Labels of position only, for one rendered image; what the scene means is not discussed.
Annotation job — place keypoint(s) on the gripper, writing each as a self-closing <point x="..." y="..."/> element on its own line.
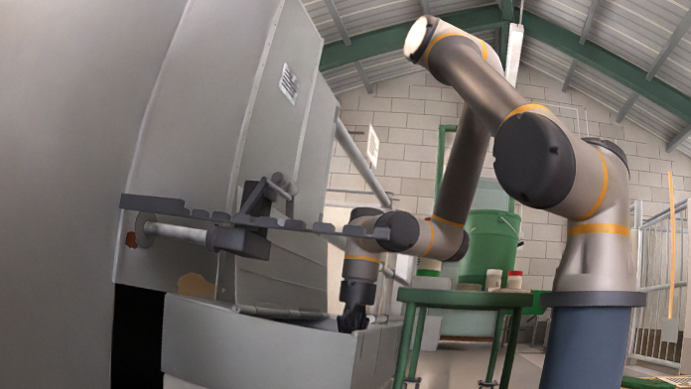
<point x="357" y="294"/>

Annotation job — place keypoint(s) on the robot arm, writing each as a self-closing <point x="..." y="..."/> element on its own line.
<point x="540" y="162"/>

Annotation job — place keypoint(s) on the grey feeder flap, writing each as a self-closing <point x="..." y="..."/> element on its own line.
<point x="259" y="318"/>

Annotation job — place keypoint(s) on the dark notched gate rack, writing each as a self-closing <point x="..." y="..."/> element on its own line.
<point x="302" y="225"/>

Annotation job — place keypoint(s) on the green trolley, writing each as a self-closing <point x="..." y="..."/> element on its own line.
<point x="464" y="298"/>

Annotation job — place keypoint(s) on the dark gate lever block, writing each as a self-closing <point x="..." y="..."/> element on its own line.
<point x="243" y="243"/>

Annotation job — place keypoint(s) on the grey gate shaft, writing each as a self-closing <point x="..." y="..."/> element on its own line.
<point x="173" y="232"/>

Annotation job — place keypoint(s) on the grey self-feeder body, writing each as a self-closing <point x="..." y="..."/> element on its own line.
<point x="216" y="108"/>

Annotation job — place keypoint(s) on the grey box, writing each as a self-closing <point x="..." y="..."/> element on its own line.
<point x="432" y="283"/>

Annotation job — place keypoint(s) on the white tub green lid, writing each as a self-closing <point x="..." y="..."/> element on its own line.
<point x="429" y="267"/>

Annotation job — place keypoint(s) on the pale green tank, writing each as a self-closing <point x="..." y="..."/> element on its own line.
<point x="469" y="324"/>

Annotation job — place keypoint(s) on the green bucket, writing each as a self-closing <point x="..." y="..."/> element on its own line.
<point x="491" y="243"/>

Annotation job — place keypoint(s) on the grey slanted pipe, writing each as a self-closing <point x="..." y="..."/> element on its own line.
<point x="361" y="162"/>

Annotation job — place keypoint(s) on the tan flat plate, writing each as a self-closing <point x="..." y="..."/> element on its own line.
<point x="510" y="290"/>

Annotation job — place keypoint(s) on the white jar red lid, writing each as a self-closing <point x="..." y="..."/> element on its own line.
<point x="514" y="280"/>

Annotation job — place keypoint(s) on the white label plate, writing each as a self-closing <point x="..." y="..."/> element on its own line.
<point x="289" y="83"/>

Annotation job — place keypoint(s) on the grey metal pen railing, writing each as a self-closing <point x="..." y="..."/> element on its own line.
<point x="653" y="270"/>

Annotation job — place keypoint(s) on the green floor mat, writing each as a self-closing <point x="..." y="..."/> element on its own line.
<point x="653" y="383"/>

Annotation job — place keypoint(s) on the long ceiling light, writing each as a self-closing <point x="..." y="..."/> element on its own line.
<point x="514" y="54"/>

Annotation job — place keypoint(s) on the orange pole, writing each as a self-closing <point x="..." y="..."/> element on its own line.
<point x="671" y="243"/>

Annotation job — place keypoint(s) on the large grey round tank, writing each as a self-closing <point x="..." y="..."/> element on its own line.
<point x="54" y="189"/>

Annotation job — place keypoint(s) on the white wall sign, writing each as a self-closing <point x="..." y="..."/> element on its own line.
<point x="373" y="145"/>

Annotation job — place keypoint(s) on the green pipe frame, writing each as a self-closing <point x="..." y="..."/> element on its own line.
<point x="441" y="162"/>

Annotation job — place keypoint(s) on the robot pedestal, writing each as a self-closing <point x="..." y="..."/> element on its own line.
<point x="588" y="345"/>

